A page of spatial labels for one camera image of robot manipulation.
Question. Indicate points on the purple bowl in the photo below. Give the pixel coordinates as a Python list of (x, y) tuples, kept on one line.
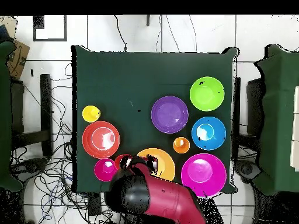
[(169, 114)]

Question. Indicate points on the black power strip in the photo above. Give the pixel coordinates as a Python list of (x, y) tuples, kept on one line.
[(94, 205)]

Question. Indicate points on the blue bowl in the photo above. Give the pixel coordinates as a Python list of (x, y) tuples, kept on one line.
[(208, 137)]

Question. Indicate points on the small crimson bowl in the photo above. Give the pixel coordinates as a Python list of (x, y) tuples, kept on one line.
[(104, 170)]

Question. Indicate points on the red-orange cup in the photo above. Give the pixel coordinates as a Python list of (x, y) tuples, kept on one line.
[(118, 159)]

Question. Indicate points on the shallow red-orange bowl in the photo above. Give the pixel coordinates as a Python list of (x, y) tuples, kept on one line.
[(90, 139)]

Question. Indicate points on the black chair base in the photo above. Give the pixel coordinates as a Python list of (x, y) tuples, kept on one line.
[(246, 169), (32, 165)]

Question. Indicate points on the black table frame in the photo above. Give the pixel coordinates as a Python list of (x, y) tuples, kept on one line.
[(45, 105)]

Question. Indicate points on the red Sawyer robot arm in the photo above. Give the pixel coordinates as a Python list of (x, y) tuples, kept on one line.
[(168, 198)]

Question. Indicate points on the green cloth neighbouring table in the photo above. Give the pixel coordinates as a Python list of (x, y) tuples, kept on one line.
[(275, 116), (4, 116)]

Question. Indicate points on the large yellow-orange bowl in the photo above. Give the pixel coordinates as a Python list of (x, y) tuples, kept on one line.
[(166, 163)]

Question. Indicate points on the yellow cup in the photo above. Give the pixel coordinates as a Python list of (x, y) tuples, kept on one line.
[(91, 113)]

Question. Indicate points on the large pink bowl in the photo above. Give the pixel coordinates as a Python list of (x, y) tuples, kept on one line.
[(203, 175)]

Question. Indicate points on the green bowl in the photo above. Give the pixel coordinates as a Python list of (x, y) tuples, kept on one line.
[(207, 93)]

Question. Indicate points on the cardboard box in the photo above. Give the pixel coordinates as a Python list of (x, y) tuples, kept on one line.
[(18, 56)]

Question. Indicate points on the orange cup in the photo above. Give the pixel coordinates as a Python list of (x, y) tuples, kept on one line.
[(181, 145)]

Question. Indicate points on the dark green tablecloth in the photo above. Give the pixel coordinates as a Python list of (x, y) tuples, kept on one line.
[(130, 81)]

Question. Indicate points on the black square floor frame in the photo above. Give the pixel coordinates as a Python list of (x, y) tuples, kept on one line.
[(65, 28)]

